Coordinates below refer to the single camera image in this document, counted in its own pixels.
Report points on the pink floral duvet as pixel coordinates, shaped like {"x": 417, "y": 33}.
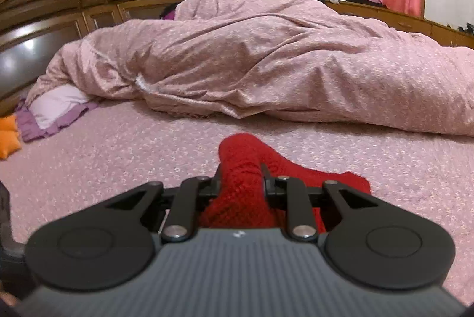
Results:
{"x": 277, "y": 61}

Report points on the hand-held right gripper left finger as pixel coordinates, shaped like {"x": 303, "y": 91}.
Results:
{"x": 216, "y": 183}

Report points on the pink floral bed sheet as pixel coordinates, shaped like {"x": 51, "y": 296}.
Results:
{"x": 111, "y": 154}

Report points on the purple cloth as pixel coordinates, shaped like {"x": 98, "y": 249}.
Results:
{"x": 169, "y": 11}

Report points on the red knit cardigan sweater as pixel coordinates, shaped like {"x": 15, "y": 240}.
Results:
{"x": 240, "y": 169}

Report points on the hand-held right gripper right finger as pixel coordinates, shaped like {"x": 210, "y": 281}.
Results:
{"x": 267, "y": 187}

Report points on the orange cushion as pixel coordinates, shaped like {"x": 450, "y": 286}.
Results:
{"x": 8, "y": 137}

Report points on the wooden bedside cabinet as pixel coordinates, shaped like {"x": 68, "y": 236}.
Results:
{"x": 407, "y": 23}

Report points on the lilac frilled pillow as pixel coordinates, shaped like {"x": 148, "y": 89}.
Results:
{"x": 55, "y": 104}

